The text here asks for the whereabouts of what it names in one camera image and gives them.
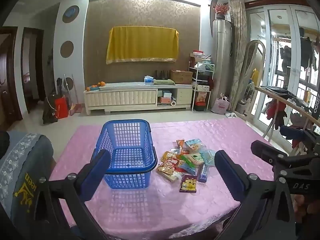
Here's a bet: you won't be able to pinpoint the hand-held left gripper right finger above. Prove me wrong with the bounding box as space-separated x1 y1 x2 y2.
214 150 298 240

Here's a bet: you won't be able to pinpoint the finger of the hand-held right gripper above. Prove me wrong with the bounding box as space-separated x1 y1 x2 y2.
279 125 320 155
251 140 320 195

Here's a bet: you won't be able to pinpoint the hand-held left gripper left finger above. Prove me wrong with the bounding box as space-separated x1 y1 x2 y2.
32 149 111 240

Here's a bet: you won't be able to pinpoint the silver blue biscuit roll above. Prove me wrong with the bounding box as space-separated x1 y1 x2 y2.
197 165 209 182

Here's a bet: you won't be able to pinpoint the blue plastic basket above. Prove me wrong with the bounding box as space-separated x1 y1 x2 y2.
91 119 158 190

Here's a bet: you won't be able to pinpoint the purple cracker packet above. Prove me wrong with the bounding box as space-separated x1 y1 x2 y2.
179 174 198 193

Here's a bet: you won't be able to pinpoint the pile of mixed snack packets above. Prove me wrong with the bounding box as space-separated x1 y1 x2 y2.
157 138 217 183

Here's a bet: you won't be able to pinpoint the person's right hand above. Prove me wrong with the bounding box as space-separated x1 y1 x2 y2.
294 192 320 222

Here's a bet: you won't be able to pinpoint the red clothes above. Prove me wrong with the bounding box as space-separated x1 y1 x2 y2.
265 100 288 130

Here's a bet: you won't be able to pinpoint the pink quilted tablecloth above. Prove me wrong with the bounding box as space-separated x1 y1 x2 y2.
49 118 278 240

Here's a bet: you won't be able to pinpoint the pink gift bag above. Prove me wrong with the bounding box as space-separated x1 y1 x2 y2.
211 94 230 114

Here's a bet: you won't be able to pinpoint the yellow hanging garment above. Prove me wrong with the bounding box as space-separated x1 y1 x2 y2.
251 69 260 87

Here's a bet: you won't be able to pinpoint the broom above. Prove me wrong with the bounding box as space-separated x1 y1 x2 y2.
64 74 82 115

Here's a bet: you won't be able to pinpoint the grey lace chair cover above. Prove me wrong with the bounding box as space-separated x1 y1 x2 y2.
0 131 54 230

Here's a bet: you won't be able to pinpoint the red bag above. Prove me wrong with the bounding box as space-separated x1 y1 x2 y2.
54 95 69 119

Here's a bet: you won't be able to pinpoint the dark bag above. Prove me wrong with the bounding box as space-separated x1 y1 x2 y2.
42 94 58 125

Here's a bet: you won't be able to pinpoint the hanging dark clothes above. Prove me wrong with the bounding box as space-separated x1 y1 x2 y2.
277 27 320 73

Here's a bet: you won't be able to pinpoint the arched floor mirror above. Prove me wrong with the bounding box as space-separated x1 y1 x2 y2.
236 39 267 117

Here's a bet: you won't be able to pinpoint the white TV cabinet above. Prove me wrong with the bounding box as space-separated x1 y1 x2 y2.
83 82 193 116

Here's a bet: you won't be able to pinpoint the heap of oranges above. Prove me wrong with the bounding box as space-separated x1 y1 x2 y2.
86 81 106 92

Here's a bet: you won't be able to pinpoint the white metal storage rack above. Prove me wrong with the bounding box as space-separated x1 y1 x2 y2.
191 62 216 112

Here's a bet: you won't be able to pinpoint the patterned beige curtain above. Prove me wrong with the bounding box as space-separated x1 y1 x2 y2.
229 0 248 112

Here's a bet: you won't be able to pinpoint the standing air conditioner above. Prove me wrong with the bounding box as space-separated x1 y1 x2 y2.
212 20 234 105

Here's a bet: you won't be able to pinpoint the glass balcony door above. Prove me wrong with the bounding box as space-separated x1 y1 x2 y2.
246 4 320 143

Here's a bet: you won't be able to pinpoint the brown cardboard box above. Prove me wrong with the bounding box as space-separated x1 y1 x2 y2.
170 70 193 85

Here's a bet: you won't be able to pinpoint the dark wooden door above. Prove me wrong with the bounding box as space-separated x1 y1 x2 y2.
0 26 23 128
21 27 45 113

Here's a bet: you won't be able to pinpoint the yellow cloth cover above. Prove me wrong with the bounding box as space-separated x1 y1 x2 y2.
106 26 180 65

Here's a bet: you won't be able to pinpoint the vase of pink flowers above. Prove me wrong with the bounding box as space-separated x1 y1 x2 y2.
212 3 230 20

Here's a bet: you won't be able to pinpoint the wooden chair rail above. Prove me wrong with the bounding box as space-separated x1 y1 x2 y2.
254 85 320 125

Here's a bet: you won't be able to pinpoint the round brown wall disc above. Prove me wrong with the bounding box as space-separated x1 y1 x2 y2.
60 40 74 58

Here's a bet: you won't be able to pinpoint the round blue wall disc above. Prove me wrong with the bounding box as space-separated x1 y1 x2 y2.
62 5 80 23

